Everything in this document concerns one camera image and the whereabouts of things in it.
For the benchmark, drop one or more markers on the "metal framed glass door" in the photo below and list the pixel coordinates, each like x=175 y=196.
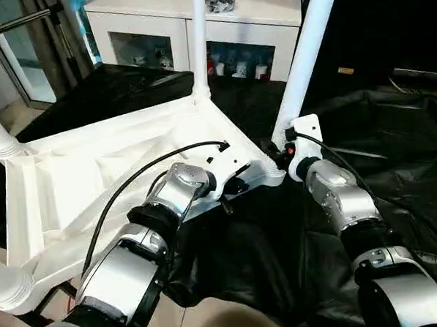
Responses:
x=18 y=49

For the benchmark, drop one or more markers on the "white glass door cabinet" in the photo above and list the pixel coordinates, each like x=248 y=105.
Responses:
x=152 y=17

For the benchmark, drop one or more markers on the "white plastic table top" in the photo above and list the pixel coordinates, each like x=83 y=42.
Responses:
x=94 y=170

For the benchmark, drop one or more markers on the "dark cabinet with gold label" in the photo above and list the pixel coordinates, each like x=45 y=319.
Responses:
x=350 y=24

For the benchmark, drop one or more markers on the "blue white patterned jar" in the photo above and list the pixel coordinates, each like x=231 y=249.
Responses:
x=220 y=2

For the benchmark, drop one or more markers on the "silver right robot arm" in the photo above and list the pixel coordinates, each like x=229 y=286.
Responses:
x=345 y=201

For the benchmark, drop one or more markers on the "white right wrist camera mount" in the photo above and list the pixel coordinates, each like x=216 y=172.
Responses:
x=305 y=137

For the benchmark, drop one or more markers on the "red bottle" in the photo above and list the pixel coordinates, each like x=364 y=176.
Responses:
x=210 y=65

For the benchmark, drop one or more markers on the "black mat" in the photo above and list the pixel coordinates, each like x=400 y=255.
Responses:
x=263 y=241

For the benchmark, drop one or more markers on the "black metal table frame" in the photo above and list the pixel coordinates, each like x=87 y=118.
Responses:
x=50 y=308

